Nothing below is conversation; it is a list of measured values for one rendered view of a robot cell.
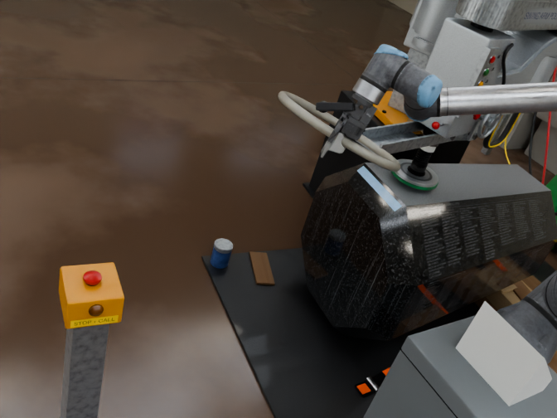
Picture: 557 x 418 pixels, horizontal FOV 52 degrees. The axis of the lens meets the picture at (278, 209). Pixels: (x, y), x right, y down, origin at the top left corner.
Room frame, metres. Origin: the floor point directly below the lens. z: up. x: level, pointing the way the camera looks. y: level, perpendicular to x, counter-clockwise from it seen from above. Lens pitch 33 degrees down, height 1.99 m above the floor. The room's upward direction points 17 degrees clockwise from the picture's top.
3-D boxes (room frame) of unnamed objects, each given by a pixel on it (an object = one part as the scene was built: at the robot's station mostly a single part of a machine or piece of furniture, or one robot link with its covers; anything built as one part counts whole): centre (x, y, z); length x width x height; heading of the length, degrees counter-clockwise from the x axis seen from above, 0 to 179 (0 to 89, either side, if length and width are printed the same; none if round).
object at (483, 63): (2.22, -0.58, 1.38); 0.08 x 0.03 x 0.28; 141
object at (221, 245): (2.38, 0.22, 0.08); 0.10 x 0.10 x 0.13
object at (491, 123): (2.36, -0.71, 1.20); 0.15 x 0.10 x 0.15; 141
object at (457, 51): (2.41, -0.59, 1.32); 0.36 x 0.22 x 0.45; 141
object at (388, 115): (3.37, -0.57, 0.76); 0.49 x 0.49 x 0.05; 34
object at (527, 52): (2.64, -0.80, 1.31); 0.74 x 0.23 x 0.49; 141
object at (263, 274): (2.43, -0.01, 0.02); 0.25 x 0.10 x 0.01; 21
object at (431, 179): (2.35, -0.54, 0.88); 0.21 x 0.21 x 0.01
